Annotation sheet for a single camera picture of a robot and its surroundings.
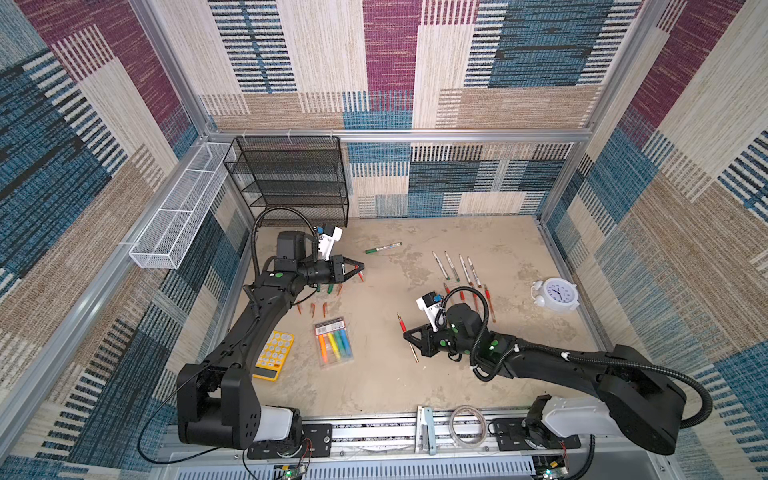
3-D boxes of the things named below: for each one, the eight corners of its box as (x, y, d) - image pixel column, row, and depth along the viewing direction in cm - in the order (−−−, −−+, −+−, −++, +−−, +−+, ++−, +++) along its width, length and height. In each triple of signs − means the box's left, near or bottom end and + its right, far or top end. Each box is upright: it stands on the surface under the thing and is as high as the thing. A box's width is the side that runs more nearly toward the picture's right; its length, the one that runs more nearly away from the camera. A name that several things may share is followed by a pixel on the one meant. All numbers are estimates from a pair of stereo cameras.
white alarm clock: (538, 312, 97) (542, 306, 94) (528, 284, 104) (532, 278, 101) (580, 312, 97) (586, 306, 94) (568, 284, 104) (573, 278, 101)
